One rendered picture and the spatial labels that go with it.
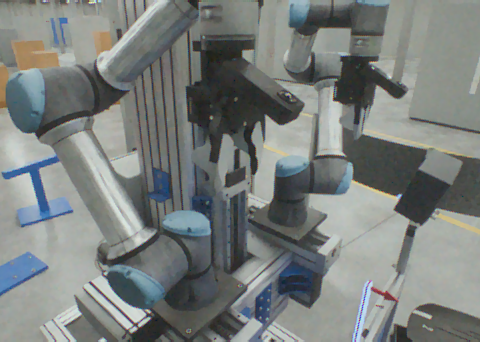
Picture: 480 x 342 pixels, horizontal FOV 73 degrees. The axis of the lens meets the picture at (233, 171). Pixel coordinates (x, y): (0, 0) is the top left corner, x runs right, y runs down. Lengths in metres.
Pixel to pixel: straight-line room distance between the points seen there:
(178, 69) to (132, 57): 0.20
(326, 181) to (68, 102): 0.81
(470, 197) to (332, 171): 1.57
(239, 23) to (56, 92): 0.42
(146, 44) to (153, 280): 0.46
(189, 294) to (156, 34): 0.61
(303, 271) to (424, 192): 0.50
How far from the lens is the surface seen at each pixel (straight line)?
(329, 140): 1.19
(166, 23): 0.65
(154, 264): 0.71
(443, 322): 0.81
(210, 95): 0.45
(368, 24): 0.86
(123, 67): 0.74
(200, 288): 0.87
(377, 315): 1.23
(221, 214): 1.01
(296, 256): 1.24
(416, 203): 1.31
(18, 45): 14.01
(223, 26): 0.42
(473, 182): 2.57
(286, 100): 0.40
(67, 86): 0.74
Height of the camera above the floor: 1.70
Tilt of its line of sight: 24 degrees down
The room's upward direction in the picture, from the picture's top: straight up
